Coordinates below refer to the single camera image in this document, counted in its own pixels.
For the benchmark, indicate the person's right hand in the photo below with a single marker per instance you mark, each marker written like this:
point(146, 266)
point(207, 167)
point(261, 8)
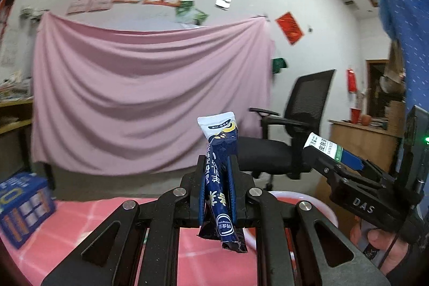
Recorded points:
point(380, 240)

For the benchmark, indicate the black mesh office chair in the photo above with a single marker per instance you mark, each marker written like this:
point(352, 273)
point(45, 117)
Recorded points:
point(311, 95)

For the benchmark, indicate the red cup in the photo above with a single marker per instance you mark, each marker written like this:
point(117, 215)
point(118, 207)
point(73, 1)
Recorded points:
point(355, 115)

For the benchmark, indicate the red hanging wall decoration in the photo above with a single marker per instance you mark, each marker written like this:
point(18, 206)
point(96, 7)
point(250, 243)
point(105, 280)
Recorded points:
point(8, 4)

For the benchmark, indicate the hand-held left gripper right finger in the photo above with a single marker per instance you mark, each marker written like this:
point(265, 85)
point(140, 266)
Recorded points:
point(233, 205)

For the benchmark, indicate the red fire extinguisher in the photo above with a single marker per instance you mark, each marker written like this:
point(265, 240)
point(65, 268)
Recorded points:
point(352, 80)

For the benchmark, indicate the white and green sachet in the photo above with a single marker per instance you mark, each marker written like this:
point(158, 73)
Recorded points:
point(320, 143)

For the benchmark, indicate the pink checked tablecloth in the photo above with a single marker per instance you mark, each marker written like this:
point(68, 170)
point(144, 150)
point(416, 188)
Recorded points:
point(83, 215)

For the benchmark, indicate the pink hanging cloth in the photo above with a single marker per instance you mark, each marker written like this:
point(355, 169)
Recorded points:
point(134, 88)

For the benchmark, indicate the red paper square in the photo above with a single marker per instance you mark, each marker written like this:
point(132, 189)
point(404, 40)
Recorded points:
point(290, 28)

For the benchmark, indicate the brown round pot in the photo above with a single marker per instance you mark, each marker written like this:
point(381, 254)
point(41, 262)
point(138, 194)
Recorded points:
point(365, 120)

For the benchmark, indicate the silver packet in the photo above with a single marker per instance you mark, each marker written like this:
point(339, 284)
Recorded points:
point(223, 2)

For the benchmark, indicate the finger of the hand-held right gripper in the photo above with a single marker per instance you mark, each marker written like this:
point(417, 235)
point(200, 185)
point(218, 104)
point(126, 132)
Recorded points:
point(321, 165)
point(353, 160)

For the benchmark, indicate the stack of papers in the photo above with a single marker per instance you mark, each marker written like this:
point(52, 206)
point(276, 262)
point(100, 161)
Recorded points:
point(13, 86)

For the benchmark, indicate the red plastic bowl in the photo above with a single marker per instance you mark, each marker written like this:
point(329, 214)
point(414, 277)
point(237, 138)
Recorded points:
point(321, 205)

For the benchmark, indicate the wooden shelf unit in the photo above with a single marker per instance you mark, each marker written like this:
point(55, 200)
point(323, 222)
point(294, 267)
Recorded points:
point(13, 125)

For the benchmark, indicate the wooden door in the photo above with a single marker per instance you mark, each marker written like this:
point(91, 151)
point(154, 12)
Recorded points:
point(373, 88)

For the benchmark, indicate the green packet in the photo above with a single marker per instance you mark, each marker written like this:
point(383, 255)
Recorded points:
point(199, 17)
point(184, 8)

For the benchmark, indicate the blue patterned curtain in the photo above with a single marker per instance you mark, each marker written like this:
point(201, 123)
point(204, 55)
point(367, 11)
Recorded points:
point(405, 4)

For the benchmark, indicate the blue cardboard box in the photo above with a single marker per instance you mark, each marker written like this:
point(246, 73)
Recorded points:
point(26, 205)

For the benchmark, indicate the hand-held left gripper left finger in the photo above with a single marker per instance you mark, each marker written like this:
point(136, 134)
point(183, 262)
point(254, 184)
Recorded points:
point(201, 205)

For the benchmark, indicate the dark blue stick sachet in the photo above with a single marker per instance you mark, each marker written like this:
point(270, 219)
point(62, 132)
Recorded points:
point(218, 172)

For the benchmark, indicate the wooden cabinet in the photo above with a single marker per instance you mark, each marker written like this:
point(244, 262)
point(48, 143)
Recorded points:
point(362, 145)

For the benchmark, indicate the person's right forearm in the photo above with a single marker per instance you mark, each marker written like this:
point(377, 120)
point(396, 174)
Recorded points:
point(414, 267)

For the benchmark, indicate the green plastic basket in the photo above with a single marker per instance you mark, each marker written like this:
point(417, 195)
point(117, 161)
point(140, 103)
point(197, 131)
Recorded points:
point(279, 65)

